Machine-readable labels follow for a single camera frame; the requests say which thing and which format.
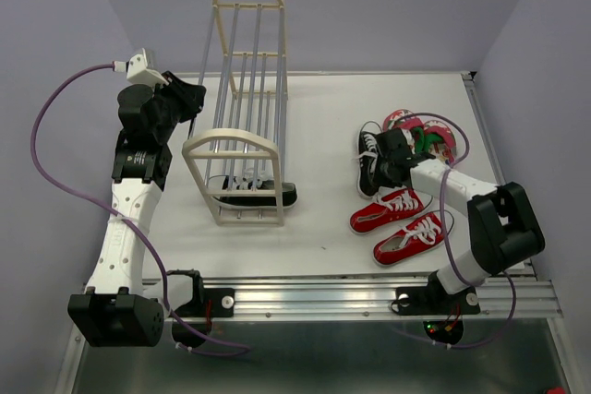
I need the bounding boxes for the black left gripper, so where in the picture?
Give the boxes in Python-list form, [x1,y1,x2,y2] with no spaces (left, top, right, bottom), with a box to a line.
[149,70,207,142]

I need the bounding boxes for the beige chrome shoe shelf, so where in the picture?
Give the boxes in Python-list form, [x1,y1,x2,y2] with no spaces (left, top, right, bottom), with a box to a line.
[182,0,291,226]

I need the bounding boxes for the black sneaker white laces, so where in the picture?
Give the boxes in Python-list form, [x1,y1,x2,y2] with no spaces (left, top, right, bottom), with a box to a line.
[211,171,277,209]

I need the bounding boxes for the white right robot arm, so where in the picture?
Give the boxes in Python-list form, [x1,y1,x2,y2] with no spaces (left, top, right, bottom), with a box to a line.
[374,128,546,311]

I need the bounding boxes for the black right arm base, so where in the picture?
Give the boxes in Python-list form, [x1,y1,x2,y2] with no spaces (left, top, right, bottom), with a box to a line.
[390,286,481,346]

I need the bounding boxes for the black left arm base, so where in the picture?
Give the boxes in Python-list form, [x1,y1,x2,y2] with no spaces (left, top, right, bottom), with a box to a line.
[167,269,235,335]

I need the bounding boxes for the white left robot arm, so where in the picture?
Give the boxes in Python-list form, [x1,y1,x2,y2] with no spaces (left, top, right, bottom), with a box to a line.
[67,71,206,347]

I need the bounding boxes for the red sneaker upper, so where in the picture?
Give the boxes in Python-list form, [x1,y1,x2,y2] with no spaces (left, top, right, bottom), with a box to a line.
[349,188,433,234]

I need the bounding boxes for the red sneaker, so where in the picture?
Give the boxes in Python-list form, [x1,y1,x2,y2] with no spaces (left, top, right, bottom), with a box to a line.
[373,211,454,266]
[349,188,433,234]

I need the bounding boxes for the pink flip-flop left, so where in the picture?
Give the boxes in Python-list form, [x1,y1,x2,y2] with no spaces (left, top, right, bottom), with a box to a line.
[382,109,424,137]

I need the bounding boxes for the pink flip-flop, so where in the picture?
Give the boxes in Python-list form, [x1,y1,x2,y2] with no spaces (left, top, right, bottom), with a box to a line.
[416,119,456,164]
[382,109,424,137]

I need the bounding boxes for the pink flip-flop right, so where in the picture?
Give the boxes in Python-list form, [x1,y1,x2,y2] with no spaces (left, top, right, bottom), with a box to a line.
[416,119,456,164]

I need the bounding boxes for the red sneaker lower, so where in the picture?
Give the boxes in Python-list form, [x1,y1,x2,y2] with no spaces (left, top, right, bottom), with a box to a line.
[373,211,454,266]

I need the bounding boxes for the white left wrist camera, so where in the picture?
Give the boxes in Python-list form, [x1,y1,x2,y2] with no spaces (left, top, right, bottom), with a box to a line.
[113,48,166,87]

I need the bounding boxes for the aluminium mounting rail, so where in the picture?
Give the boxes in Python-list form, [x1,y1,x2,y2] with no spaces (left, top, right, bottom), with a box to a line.
[78,279,565,321]

